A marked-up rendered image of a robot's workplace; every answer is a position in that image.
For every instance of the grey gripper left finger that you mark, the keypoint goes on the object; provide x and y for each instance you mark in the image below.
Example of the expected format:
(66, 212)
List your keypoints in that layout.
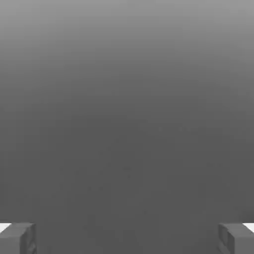
(15, 240)

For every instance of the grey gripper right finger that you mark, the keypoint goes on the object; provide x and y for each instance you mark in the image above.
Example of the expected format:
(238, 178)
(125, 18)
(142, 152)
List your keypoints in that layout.
(238, 241)

